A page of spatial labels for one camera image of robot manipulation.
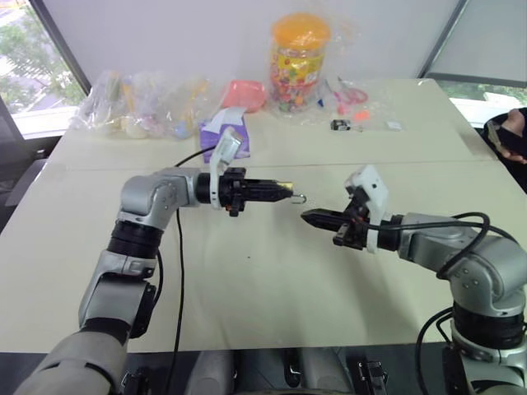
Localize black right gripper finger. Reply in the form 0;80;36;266
301;208;351;221
302;217;349;232

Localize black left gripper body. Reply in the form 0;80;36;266
217;166;259;218

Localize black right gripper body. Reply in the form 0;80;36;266
332;185;372;251

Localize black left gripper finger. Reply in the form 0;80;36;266
246;178;289;192
246;188;290;203

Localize small metal hook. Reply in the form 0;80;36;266
279;180;309;206

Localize bystander bare hand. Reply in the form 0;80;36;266
497;107;527;164

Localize purple tissue box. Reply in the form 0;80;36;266
198;107;251;160

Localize pink plastic bag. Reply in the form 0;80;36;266
222;78;267;114

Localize clear bag of pastel toys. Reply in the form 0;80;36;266
123;72;216;142

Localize candy jar with orange lid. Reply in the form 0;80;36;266
269;12;332;114

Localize grey rounded robot leg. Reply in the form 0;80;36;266
191;349;238;395
299;347;345;395

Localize clear bag of yellow toys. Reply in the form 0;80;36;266
70;69;139;133

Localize bystander dark clothing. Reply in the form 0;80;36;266
482;107;527;182

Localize dark office chair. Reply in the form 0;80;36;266
2;157;49;207

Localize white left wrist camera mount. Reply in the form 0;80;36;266
208;127;245;211

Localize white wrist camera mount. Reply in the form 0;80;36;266
208;127;245;211
344;165;390;254

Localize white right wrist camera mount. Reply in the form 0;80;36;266
344;165;390;254

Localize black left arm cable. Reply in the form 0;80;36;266
164;143;219;395

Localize pink handled scissors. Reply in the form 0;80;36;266
329;77;370;115

